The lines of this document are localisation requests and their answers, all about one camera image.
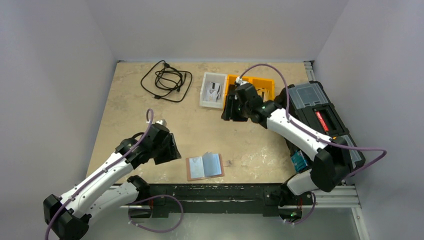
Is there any white plastic bin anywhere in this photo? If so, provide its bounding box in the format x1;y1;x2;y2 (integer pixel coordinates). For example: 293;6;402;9
199;72;228;109

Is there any yellow bin with tan cards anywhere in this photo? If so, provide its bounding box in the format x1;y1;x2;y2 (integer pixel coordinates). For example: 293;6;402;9
249;77;275;100

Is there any yellow bin with black cards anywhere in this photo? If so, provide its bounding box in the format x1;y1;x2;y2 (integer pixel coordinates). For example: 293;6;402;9
223;74;238;105

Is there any white cards stack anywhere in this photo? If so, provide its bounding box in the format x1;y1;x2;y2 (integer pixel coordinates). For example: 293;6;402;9
203;81;221;102

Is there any black plastic toolbox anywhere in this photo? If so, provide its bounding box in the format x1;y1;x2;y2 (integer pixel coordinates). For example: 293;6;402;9
274;81;366;172

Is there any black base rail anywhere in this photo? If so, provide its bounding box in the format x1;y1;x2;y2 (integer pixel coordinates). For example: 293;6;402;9
127;183;314;220

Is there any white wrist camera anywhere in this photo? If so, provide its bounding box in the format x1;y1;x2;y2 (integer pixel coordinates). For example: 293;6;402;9
234;76;248;87
155;119;167;127

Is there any pink leather card holder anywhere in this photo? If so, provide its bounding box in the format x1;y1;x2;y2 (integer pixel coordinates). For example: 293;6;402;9
185;152;225;182

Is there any black coiled cable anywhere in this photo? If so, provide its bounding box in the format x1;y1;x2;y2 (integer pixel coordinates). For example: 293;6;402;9
140;60;193;104

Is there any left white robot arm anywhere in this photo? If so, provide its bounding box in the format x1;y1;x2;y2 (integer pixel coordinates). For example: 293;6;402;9
43;120;181;240

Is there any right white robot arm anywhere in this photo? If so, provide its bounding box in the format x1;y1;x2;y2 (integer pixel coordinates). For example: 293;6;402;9
221;81;353;204

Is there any tan cards stack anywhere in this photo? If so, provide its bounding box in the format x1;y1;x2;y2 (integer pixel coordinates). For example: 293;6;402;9
256;88;270;102

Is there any purple cable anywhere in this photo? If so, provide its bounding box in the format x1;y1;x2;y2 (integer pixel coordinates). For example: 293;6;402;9
236;63;388;178
44;108;155;240

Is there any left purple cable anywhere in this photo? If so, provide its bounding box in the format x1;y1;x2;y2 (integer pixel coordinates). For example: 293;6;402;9
44;108;155;240

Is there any blue packet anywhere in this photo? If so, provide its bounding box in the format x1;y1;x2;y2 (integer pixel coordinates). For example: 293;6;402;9
290;150;308;173

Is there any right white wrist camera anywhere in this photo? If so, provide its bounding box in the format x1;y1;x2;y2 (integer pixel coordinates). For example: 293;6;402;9
234;76;248;87

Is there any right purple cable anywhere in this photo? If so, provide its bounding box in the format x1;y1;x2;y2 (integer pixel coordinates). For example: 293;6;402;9
236;63;388;178

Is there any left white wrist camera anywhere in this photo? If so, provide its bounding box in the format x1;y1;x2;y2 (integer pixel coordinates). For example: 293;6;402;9
155;119;167;127

